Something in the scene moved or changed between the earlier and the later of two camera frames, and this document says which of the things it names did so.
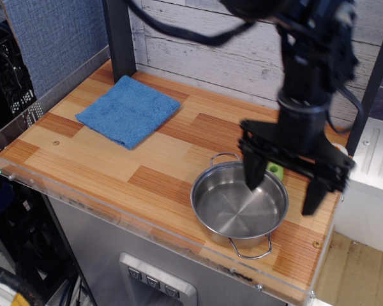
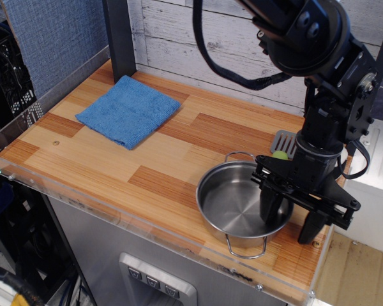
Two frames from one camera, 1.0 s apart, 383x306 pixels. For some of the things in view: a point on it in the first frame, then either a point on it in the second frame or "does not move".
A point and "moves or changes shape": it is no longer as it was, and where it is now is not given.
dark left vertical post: [119, 37] does not move
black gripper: [299, 140] to [307, 178]
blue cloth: [130, 111] does not move
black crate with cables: [12, 106] does not move
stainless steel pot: [230, 214] moves or changes shape
